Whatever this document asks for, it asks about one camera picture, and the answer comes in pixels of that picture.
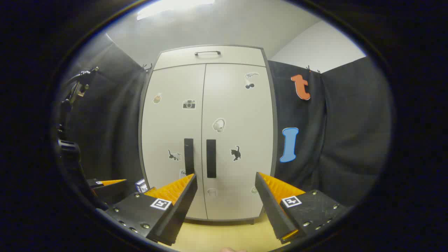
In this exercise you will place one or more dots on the white cabinet flap panel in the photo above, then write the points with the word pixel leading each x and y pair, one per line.
pixel 238 57

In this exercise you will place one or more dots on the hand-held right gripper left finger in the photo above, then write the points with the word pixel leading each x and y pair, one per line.
pixel 182 206

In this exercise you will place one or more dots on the black backdrop cloth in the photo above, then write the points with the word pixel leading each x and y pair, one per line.
pixel 350 140

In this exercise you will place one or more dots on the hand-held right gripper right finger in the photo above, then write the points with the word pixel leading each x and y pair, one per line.
pixel 269 206

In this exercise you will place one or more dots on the blue white box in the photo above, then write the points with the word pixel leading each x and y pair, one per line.
pixel 141 186

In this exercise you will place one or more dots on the white cabinet door earphone sticker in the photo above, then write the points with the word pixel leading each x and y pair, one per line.
pixel 241 115

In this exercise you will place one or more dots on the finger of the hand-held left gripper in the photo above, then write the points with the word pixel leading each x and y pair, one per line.
pixel 110 190

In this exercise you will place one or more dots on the white double-door shoe cabinet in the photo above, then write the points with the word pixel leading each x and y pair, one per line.
pixel 210 60

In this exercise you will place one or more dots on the white cabinet door camera sticker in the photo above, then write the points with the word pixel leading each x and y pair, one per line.
pixel 168 126

